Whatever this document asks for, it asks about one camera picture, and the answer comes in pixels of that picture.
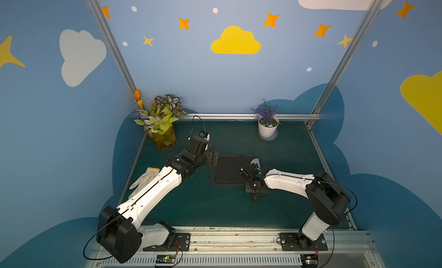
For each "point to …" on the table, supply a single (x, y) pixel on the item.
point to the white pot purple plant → (268, 121)
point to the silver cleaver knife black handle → (255, 163)
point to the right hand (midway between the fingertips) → (253, 186)
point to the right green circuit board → (309, 260)
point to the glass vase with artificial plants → (158, 118)
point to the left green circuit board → (166, 259)
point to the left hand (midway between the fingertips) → (209, 150)
